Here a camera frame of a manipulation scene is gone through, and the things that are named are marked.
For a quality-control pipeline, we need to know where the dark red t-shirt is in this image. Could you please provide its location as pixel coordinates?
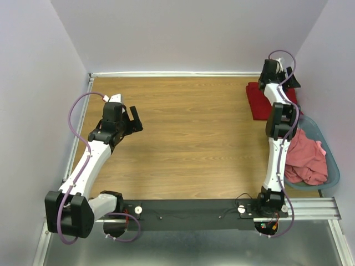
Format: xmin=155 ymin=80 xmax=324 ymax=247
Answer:
xmin=245 ymin=81 xmax=305 ymax=121

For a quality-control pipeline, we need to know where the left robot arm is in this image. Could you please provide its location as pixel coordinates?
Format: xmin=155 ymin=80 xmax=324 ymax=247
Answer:
xmin=44 ymin=101 xmax=143 ymax=244

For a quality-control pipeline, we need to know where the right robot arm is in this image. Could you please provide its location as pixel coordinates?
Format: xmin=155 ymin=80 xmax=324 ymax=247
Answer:
xmin=255 ymin=58 xmax=300 ymax=217

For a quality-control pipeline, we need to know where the translucent blue laundry basket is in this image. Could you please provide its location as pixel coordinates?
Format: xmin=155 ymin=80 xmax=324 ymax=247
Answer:
xmin=285 ymin=115 xmax=340 ymax=191

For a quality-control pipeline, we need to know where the pink t-shirt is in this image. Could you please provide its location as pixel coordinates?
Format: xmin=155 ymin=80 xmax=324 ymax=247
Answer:
xmin=285 ymin=129 xmax=328 ymax=186

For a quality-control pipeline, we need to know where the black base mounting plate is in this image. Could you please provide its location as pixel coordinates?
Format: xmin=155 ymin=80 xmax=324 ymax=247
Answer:
xmin=91 ymin=198 xmax=289 ymax=232

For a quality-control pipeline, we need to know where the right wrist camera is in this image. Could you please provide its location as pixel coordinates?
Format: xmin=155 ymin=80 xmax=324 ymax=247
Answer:
xmin=275 ymin=57 xmax=285 ymax=73

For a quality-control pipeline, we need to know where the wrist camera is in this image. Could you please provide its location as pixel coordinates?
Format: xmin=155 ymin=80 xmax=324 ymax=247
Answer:
xmin=275 ymin=57 xmax=285 ymax=73
xmin=108 ymin=94 xmax=123 ymax=104

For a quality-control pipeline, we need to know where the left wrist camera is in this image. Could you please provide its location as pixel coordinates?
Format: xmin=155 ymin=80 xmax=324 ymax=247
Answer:
xmin=108 ymin=94 xmax=123 ymax=104

